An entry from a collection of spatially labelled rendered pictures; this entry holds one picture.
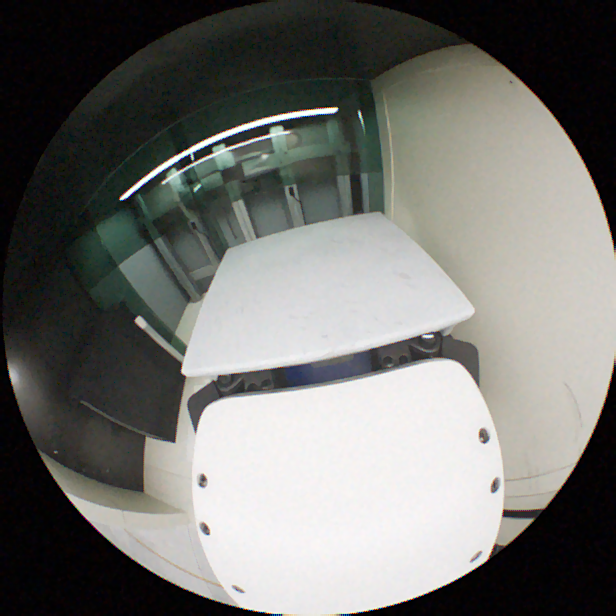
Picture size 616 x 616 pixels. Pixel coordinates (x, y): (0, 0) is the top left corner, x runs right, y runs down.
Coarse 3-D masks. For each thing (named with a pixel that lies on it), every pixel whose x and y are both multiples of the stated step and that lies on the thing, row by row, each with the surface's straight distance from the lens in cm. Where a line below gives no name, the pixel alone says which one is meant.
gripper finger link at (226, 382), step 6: (240, 372) 8; (222, 378) 9; (228, 378) 9; (234, 378) 8; (240, 378) 8; (222, 384) 9; (228, 384) 8; (234, 384) 8; (240, 384) 9; (222, 390) 9; (228, 390) 9
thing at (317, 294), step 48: (288, 240) 12; (336, 240) 10; (384, 240) 10; (240, 288) 9; (288, 288) 8; (336, 288) 7; (384, 288) 7; (432, 288) 8; (192, 336) 9; (240, 336) 7; (288, 336) 6; (336, 336) 6; (384, 336) 6
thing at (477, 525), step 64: (320, 384) 6; (384, 384) 6; (448, 384) 6; (256, 448) 6; (320, 448) 5; (384, 448) 5; (448, 448) 6; (256, 512) 6; (320, 512) 5; (384, 512) 5; (448, 512) 6; (256, 576) 7; (320, 576) 6; (384, 576) 6; (448, 576) 8
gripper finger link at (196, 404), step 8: (208, 384) 10; (216, 384) 9; (200, 392) 10; (208, 392) 9; (216, 392) 9; (224, 392) 9; (232, 392) 9; (240, 392) 9; (192, 400) 10; (200, 400) 10; (208, 400) 9; (192, 408) 10; (200, 408) 9; (192, 416) 10; (200, 416) 9; (192, 424) 9
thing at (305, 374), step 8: (368, 352) 19; (352, 360) 20; (360, 360) 20; (368, 360) 21; (288, 368) 19; (296, 368) 19; (304, 368) 19; (312, 368) 20; (320, 368) 20; (328, 368) 20; (336, 368) 21; (344, 368) 21; (352, 368) 22; (360, 368) 22; (368, 368) 23; (288, 376) 21; (296, 376) 21; (304, 376) 22; (312, 376) 22; (320, 376) 22; (328, 376) 23; (336, 376) 23; (344, 376) 24; (296, 384) 24; (304, 384) 25
